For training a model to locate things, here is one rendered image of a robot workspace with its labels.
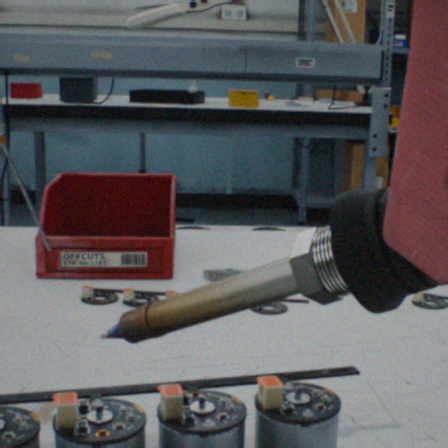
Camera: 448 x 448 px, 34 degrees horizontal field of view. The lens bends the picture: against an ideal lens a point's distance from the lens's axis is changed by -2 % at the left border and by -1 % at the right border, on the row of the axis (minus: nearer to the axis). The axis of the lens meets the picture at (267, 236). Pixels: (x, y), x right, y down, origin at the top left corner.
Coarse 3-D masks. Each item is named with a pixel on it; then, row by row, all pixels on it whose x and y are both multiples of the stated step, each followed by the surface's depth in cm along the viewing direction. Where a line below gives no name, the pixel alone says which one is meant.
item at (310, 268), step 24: (312, 240) 15; (288, 264) 15; (312, 264) 14; (336, 264) 14; (216, 288) 16; (240, 288) 16; (264, 288) 15; (288, 288) 15; (312, 288) 14; (336, 288) 14; (144, 312) 17; (168, 312) 17; (192, 312) 16; (216, 312) 16; (144, 336) 17
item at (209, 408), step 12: (192, 408) 20; (204, 408) 20; (168, 432) 20; (180, 432) 19; (228, 432) 20; (240, 432) 20; (168, 444) 20; (180, 444) 20; (192, 444) 19; (204, 444) 19; (216, 444) 20; (228, 444) 20; (240, 444) 20
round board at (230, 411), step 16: (192, 400) 21; (208, 400) 21; (224, 400) 21; (240, 400) 21; (160, 416) 20; (192, 416) 20; (208, 416) 20; (224, 416) 20; (240, 416) 20; (192, 432) 19; (208, 432) 19
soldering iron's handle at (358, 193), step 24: (360, 192) 14; (384, 192) 14; (336, 216) 14; (360, 216) 14; (384, 216) 13; (336, 240) 14; (360, 240) 13; (384, 240) 13; (360, 264) 13; (384, 264) 13; (408, 264) 13; (360, 288) 13; (384, 288) 14; (408, 288) 14; (432, 288) 14
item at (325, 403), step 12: (300, 384) 22; (312, 384) 22; (312, 396) 22; (324, 396) 21; (336, 396) 22; (276, 408) 21; (288, 408) 20; (300, 408) 21; (312, 408) 21; (324, 408) 21; (336, 408) 21; (288, 420) 20; (300, 420) 20; (312, 420) 20; (324, 420) 20
